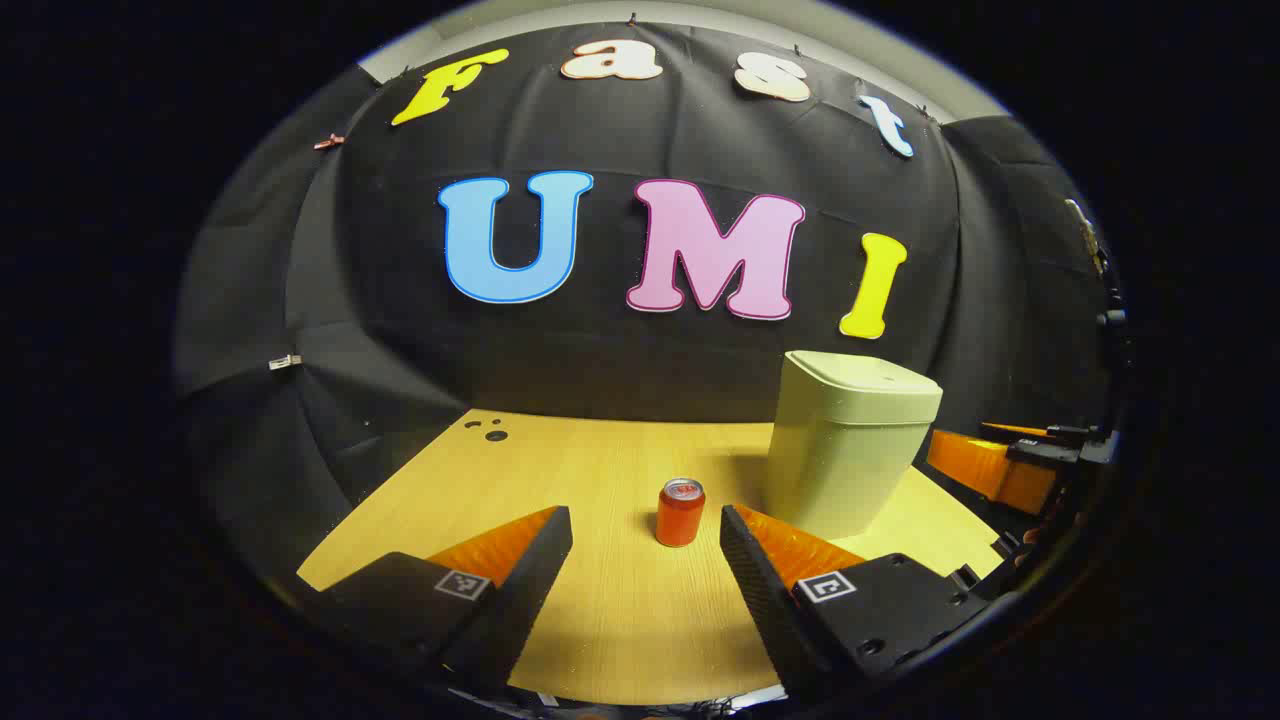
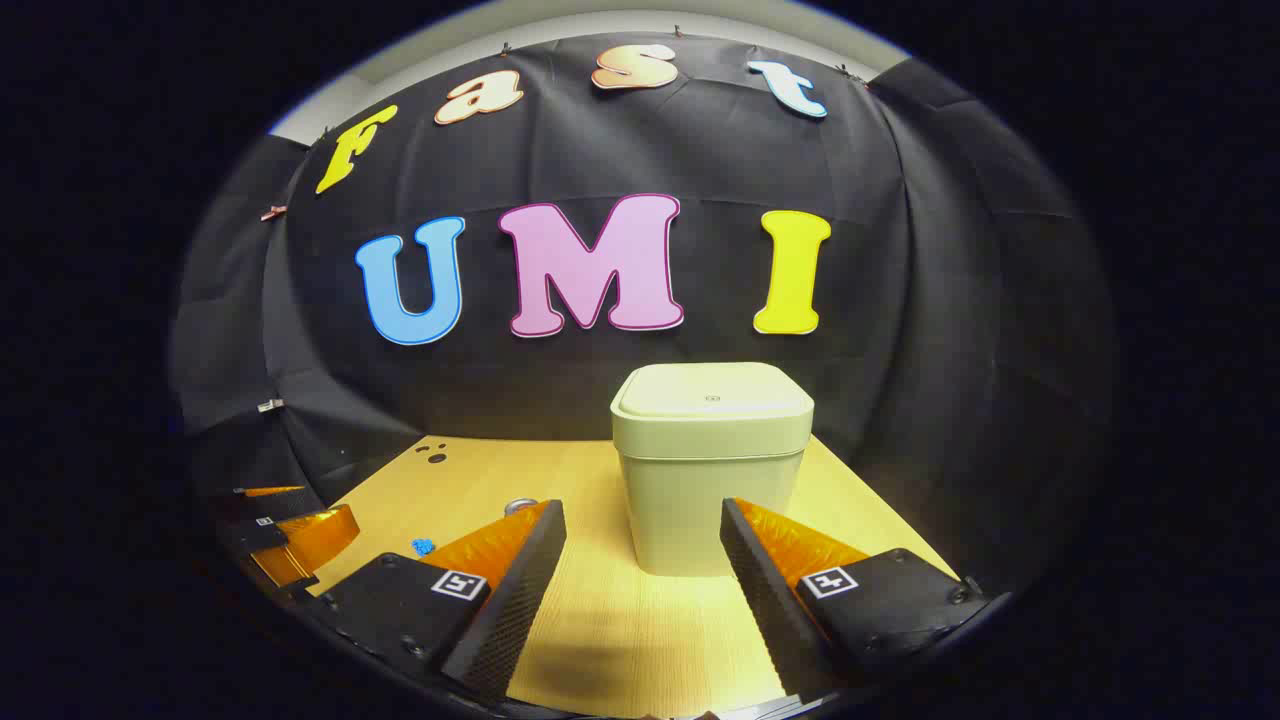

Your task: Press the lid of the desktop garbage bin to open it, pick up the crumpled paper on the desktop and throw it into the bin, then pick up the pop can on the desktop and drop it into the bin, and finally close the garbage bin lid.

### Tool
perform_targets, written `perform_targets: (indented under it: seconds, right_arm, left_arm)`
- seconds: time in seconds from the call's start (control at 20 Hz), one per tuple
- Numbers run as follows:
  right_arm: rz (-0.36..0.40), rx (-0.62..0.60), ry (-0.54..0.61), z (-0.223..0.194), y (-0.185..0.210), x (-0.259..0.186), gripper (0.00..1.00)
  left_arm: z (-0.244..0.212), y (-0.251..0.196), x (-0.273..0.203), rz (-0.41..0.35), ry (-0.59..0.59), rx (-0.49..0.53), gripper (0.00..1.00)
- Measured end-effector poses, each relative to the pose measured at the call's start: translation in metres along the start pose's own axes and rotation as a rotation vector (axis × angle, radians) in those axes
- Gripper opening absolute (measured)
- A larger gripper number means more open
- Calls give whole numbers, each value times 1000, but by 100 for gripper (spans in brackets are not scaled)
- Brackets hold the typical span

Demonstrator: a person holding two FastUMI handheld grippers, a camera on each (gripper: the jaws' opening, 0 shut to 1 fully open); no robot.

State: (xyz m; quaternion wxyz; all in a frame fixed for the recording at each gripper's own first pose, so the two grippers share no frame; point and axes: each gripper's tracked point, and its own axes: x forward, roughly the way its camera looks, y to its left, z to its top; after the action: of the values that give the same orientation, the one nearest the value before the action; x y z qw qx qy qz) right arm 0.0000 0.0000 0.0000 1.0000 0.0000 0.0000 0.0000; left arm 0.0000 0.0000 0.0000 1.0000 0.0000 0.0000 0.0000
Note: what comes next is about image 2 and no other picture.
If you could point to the wooden desktop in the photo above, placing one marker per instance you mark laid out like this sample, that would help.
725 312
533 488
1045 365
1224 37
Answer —
640 620

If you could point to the black backdrop cloth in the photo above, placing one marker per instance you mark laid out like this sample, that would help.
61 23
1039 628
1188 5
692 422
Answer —
700 260

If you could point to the red pop can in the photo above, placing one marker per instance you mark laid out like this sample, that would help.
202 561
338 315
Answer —
520 505

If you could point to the blue paper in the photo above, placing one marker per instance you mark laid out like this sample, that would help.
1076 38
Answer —
423 546

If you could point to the green desktop garbage bin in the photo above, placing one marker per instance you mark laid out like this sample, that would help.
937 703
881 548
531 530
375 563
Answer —
700 470

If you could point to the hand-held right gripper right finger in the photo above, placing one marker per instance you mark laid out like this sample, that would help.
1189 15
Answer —
765 590

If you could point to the copper cloth clip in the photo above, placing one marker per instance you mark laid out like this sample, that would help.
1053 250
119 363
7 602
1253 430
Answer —
272 212

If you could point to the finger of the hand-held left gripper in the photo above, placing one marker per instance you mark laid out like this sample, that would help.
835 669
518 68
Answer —
315 535
270 492

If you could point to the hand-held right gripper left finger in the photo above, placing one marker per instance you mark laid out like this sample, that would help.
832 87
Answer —
520 590

